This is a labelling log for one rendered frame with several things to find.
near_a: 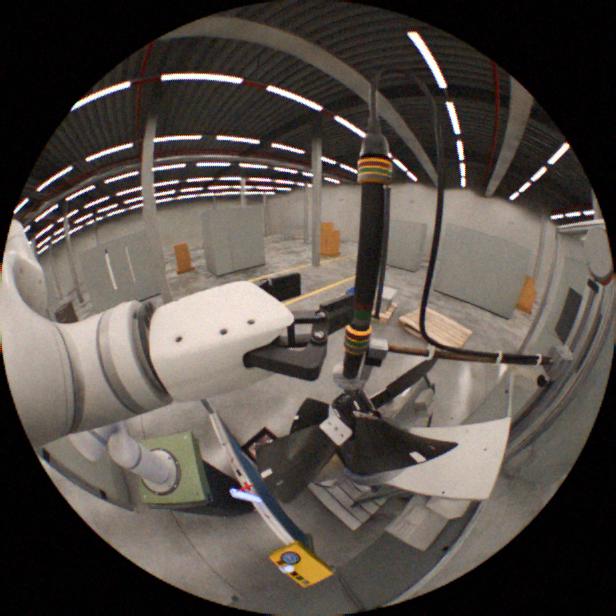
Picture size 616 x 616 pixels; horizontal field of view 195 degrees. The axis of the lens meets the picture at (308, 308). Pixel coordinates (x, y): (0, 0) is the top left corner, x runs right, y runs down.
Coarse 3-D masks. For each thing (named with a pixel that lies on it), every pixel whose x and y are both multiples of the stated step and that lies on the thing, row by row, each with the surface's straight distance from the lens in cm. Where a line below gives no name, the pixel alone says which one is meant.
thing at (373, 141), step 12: (372, 120) 28; (372, 132) 27; (372, 144) 25; (384, 144) 26; (360, 156) 27; (372, 156) 28; (384, 156) 28; (348, 360) 33; (360, 360) 33; (348, 372) 35
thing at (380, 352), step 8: (384, 344) 32; (368, 352) 33; (376, 352) 31; (384, 352) 31; (368, 360) 32; (376, 360) 32; (336, 368) 38; (360, 368) 39; (368, 368) 34; (336, 376) 36; (360, 376) 36; (368, 376) 35; (336, 384) 36; (344, 384) 35; (352, 384) 36; (360, 384) 36
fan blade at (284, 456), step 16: (304, 432) 60; (320, 432) 59; (256, 448) 66; (272, 448) 62; (288, 448) 60; (304, 448) 58; (320, 448) 58; (336, 448) 58; (272, 464) 59; (288, 464) 58; (304, 464) 57; (320, 464) 57; (272, 480) 58; (288, 480) 56; (304, 480) 56; (288, 496) 55
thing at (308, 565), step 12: (276, 552) 71; (288, 552) 68; (300, 552) 68; (276, 564) 71; (288, 564) 70; (300, 564) 69; (312, 564) 69; (324, 564) 74; (312, 576) 71; (324, 576) 71
